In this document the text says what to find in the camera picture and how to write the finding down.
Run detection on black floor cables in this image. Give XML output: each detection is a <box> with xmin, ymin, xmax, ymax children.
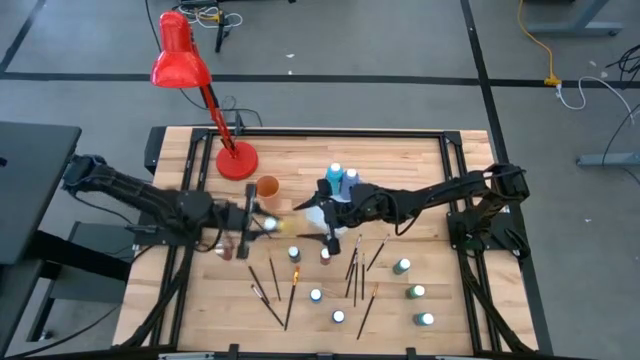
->
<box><xmin>602</xmin><ymin>43</ymin><xmax>640</xmax><ymax>169</ymax></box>

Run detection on white floor cable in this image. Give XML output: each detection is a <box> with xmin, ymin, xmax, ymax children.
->
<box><xmin>554</xmin><ymin>74</ymin><xmax>637</xmax><ymax>127</ymax></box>

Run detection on grey desk leg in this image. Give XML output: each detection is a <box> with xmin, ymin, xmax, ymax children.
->
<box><xmin>524</xmin><ymin>0</ymin><xmax>625</xmax><ymax>37</ymax></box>
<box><xmin>574</xmin><ymin>151</ymin><xmax>640</xmax><ymax>168</ymax></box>

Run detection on red desk lamp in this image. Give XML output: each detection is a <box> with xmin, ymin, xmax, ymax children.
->
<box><xmin>150</xmin><ymin>10</ymin><xmax>260</xmax><ymax>182</ymax></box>

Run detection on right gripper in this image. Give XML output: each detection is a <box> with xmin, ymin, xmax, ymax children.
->
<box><xmin>292</xmin><ymin>178</ymin><xmax>396</xmax><ymax>257</ymax></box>

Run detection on large purple paint bottle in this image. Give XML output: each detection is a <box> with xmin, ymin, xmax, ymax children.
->
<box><xmin>340</xmin><ymin>167</ymin><xmax>361</xmax><ymax>201</ymax></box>

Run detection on black stand leg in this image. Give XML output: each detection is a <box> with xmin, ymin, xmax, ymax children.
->
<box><xmin>214</xmin><ymin>12</ymin><xmax>228</xmax><ymax>54</ymax></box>

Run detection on tangled floor cables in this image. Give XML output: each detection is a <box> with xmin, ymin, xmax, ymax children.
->
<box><xmin>173</xmin><ymin>0</ymin><xmax>245</xmax><ymax>30</ymax></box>

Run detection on orange cup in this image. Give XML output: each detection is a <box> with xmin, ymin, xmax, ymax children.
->
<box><xmin>255</xmin><ymin>174</ymin><xmax>282</xmax><ymax>214</ymax></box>

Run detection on yellow extension cord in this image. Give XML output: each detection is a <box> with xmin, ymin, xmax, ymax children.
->
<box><xmin>516</xmin><ymin>0</ymin><xmax>562</xmax><ymax>87</ymax></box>

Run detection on wide paintbrush gold ferrule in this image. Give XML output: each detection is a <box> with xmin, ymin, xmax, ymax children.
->
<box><xmin>283</xmin><ymin>264</ymin><xmax>302</xmax><ymax>333</ymax></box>

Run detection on black paintbrush silver ferrule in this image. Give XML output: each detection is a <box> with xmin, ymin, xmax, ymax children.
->
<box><xmin>249</xmin><ymin>283</ymin><xmax>286</xmax><ymax>329</ymax></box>

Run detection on large yellow paint bottle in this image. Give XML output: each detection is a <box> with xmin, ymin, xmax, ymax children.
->
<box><xmin>262</xmin><ymin>215</ymin><xmax>304</xmax><ymax>235</ymax></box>

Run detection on black aluminium table frame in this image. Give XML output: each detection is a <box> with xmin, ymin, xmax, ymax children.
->
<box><xmin>113</xmin><ymin>124</ymin><xmax>555</xmax><ymax>360</ymax></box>

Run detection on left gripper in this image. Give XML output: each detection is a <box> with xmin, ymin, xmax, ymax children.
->
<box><xmin>212</xmin><ymin>183</ymin><xmax>274</xmax><ymax>260</ymax></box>

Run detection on short dark pencil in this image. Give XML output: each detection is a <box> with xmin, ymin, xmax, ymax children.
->
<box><xmin>344</xmin><ymin>252</ymin><xmax>359</xmax><ymax>300</ymax></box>
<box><xmin>344</xmin><ymin>233</ymin><xmax>363</xmax><ymax>282</ymax></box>

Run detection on large light blue paint bottle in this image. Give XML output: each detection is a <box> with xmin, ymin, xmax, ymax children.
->
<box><xmin>324</xmin><ymin>162</ymin><xmax>345</xmax><ymax>197</ymax></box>

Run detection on white plastic bin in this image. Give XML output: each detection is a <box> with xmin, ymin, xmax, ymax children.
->
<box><xmin>302</xmin><ymin>167</ymin><xmax>371</xmax><ymax>240</ymax></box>

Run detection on black desk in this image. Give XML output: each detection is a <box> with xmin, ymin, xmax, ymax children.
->
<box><xmin>0</xmin><ymin>120</ymin><xmax>139</xmax><ymax>354</ymax></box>

